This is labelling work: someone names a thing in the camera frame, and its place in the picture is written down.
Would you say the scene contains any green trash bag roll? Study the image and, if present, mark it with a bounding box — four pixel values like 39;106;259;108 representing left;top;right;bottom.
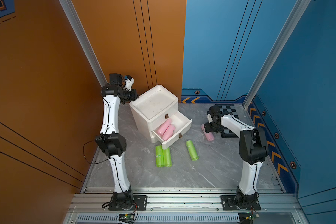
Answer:
155;145;164;168
186;140;199;161
162;148;172;167

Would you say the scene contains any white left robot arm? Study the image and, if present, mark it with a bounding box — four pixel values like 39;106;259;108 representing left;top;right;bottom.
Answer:
95;84;138;210

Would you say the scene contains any pink trash bag roll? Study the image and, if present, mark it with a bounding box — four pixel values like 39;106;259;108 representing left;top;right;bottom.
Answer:
156;119;172;136
162;124;175;141
201;124;215;142

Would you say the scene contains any left green circuit board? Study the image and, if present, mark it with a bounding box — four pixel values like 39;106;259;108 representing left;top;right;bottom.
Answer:
118;213;135;224

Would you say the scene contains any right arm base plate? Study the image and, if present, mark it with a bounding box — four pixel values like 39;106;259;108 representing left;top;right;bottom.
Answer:
220;195;261;211

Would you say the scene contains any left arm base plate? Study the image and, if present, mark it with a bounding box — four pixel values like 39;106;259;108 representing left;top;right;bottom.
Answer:
108;195;147;211

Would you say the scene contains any green circuit board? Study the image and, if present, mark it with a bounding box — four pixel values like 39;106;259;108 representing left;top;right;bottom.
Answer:
245;213;259;224
118;213;135;224

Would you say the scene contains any right green circuit board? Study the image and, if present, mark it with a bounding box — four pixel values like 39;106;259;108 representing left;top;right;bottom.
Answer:
245;213;259;224

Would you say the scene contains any white three-drawer storage box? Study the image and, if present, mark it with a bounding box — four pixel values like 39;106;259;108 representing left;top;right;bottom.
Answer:
129;85;192;149

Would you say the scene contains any black white checkerboard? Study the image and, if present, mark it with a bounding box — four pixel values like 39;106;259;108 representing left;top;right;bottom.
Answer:
217;104;245;139

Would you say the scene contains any aluminium front rail frame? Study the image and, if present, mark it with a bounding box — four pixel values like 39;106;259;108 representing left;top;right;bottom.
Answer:
64;187;308;224

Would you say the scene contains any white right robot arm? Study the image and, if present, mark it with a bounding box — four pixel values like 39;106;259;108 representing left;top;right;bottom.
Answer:
203;105;269;211

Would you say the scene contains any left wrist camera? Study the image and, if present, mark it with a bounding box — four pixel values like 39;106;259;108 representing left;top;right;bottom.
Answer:
109;73;134;91

